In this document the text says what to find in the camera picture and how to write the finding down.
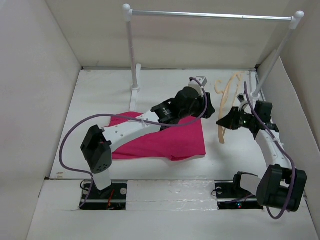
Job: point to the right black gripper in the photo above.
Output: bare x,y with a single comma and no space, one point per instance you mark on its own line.
229,120

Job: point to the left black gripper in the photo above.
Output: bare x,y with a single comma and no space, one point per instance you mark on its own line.
201,101

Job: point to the beige wooden clothes hanger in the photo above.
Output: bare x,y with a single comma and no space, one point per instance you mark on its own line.
224,105

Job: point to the pink trousers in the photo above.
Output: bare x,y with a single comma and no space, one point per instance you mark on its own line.
174,144

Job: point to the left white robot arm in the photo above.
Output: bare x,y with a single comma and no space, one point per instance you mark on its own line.
99,145

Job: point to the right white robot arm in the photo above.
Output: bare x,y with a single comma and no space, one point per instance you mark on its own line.
282,185

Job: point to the white foam block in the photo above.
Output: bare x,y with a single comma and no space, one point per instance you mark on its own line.
171,195

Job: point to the white clothes rack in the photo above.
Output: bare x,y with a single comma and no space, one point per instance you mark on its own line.
128,13

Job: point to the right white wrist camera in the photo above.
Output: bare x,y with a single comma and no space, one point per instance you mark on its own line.
243,102

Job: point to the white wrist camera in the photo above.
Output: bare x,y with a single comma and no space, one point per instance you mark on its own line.
243,102
198,83

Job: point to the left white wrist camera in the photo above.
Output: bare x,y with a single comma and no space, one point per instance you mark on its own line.
198,83

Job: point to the aluminium rail right side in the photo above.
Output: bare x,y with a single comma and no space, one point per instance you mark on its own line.
262,74

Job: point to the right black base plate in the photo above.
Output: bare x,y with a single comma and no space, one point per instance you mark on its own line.
232,197

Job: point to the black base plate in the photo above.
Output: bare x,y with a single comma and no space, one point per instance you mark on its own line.
112,199
232,197

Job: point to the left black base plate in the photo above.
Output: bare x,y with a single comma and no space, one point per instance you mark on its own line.
112,199

